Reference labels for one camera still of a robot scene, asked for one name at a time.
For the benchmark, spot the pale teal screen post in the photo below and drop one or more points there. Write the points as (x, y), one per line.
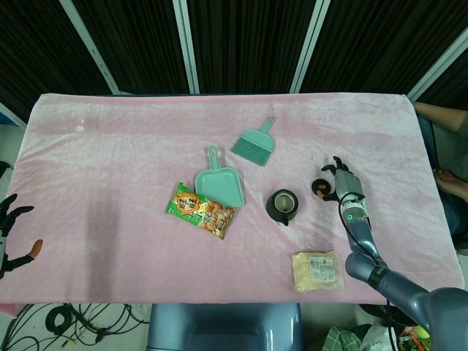
(187, 47)
(311, 44)
(438, 66)
(91, 47)

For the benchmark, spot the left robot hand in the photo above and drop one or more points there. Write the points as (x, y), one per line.
(14, 215)

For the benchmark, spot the blue grey robot torso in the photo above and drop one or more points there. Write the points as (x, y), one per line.
(223, 329)

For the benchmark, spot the black round container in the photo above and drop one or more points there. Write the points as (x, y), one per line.
(272, 212)

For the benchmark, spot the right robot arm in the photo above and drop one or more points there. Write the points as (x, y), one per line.
(365, 270)

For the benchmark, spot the green orange snack bag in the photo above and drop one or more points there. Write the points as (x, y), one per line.
(194, 210)

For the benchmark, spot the pink plush table cloth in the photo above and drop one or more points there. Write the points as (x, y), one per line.
(128, 237)

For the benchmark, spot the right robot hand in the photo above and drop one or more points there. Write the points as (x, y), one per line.
(347, 183)

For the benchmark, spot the person's forearm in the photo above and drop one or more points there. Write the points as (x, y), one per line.
(438, 115)

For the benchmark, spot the yellow vacuum food package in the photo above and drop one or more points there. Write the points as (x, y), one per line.
(311, 278)

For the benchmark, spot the colourful snack wrapper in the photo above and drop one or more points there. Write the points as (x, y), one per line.
(415, 340)

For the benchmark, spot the green checkered bag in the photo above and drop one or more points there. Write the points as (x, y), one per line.
(340, 340)

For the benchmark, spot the teal plastic dustpan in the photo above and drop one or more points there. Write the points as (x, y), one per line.
(218, 184)

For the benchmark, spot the small black lid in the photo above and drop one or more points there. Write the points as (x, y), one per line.
(322, 183)

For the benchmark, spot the teal hand brush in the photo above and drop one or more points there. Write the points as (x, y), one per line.
(254, 144)

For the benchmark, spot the white plastic bag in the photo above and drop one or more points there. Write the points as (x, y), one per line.
(374, 338)

